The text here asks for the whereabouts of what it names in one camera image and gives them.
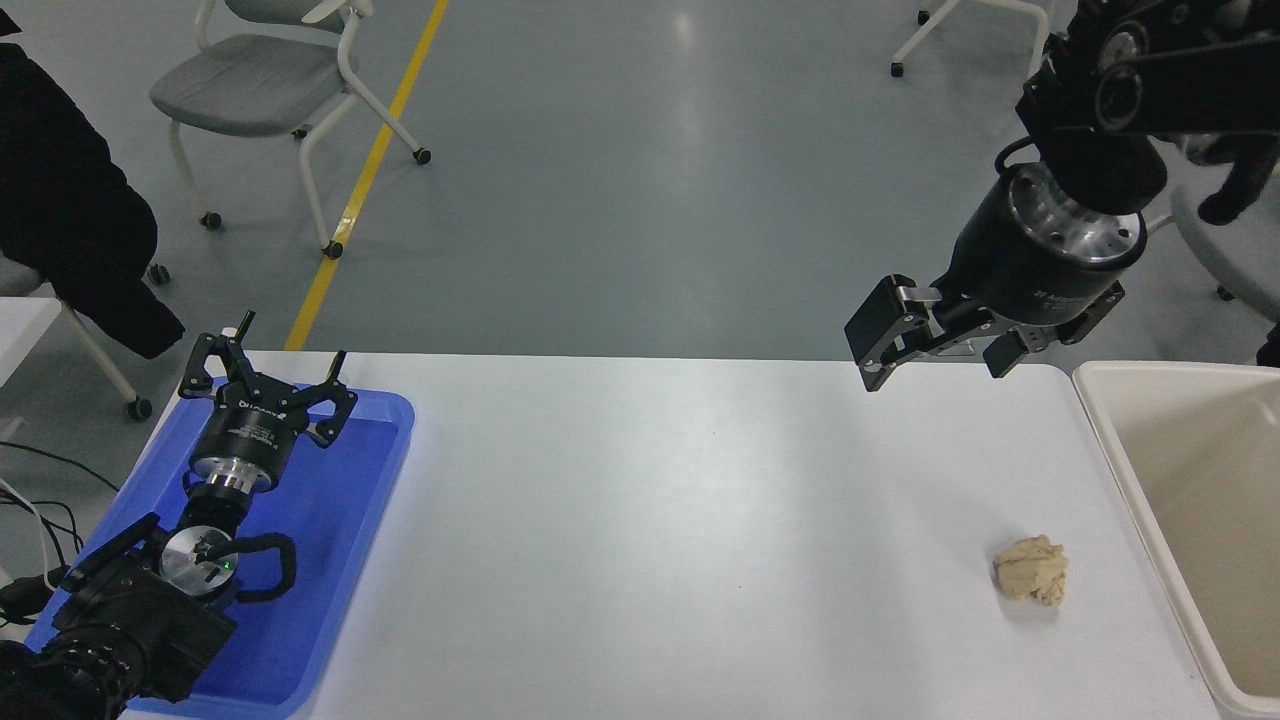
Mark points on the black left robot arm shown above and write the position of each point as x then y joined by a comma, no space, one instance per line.
130,620

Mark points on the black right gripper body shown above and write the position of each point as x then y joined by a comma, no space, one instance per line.
1010,270

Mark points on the standing person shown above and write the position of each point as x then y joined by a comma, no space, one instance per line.
1245,180

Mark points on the white leg chair under person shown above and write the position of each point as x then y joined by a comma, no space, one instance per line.
100,355

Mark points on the tan paper ball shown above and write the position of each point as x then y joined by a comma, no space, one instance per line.
1030,570

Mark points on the large pale plastic bin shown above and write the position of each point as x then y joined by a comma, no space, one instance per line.
1200,460

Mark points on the blue plastic tray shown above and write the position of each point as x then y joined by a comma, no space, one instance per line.
330,560

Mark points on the grey round seat chair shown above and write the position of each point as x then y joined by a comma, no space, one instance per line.
1230,255

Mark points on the white frame chair on casters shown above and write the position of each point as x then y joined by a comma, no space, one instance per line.
935,25

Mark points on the grey seat white frame chair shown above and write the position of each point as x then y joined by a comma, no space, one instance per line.
250,85

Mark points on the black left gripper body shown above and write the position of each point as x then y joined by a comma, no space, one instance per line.
255,425

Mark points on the seated person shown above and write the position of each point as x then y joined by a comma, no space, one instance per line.
60,200

